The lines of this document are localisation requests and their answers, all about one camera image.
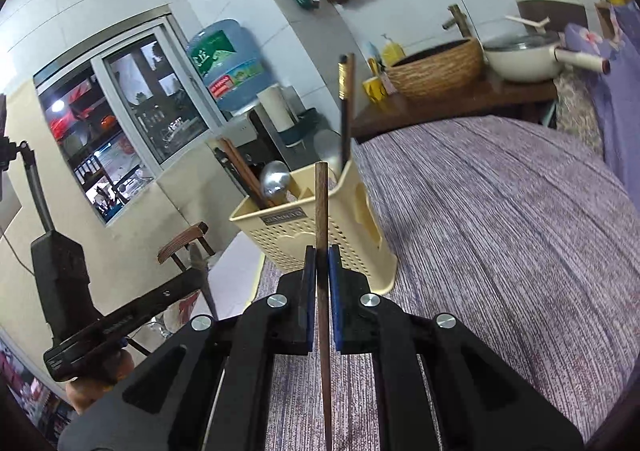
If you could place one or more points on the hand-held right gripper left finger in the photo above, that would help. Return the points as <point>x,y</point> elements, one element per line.
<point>311,301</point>

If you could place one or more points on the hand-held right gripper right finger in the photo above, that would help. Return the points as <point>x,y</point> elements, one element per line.
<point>334,301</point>

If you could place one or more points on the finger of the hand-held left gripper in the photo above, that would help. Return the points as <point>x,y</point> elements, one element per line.
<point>187,287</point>

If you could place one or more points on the cream perforated utensil holder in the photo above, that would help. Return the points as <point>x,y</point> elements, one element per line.
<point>280,241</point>

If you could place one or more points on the brown wooden chopstick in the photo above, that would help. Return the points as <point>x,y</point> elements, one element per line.
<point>247,171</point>
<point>235,171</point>
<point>321,211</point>

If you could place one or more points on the small metal spoon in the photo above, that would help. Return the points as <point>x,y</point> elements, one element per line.
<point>275,178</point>

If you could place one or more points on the black chopstick gold band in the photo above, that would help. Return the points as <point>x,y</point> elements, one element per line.
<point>343,131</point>

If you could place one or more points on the black chopstick silver band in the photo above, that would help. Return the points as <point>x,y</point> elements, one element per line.
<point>352,76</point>

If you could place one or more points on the person's left hand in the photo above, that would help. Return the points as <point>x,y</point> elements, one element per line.
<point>92,388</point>

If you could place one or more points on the dog print seat cushion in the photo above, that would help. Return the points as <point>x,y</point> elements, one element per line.
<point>187,303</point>

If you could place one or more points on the wooden chair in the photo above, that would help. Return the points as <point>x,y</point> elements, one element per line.
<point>182,237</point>

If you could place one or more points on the purple grained tablecloth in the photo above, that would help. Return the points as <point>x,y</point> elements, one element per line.
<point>475,231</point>

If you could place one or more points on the water dispenser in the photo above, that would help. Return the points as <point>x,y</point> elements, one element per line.
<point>260,126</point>

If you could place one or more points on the window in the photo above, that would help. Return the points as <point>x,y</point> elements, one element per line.
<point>125,106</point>

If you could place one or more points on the paper towel roll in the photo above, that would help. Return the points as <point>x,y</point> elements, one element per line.
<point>275,106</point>

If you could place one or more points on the yellow cup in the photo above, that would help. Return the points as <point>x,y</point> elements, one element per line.
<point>373,90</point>

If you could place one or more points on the wooden counter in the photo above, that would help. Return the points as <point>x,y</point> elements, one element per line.
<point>450,106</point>

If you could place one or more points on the blue water bottle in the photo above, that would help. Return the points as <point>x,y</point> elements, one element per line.
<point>225,61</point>

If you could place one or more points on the woven basket basin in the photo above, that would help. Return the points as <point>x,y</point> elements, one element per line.
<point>435,71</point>

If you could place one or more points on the yellow pump bottle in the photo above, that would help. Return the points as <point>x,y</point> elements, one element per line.
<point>392,53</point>

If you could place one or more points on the white pan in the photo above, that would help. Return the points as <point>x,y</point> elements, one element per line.
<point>520,61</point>

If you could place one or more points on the bamboo faucet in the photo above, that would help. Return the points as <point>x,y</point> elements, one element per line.
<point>460,21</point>

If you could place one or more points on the white rice paddle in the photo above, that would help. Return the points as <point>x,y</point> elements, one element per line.
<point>525,22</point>

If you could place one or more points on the purple floral cloth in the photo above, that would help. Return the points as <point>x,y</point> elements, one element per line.
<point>615,96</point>

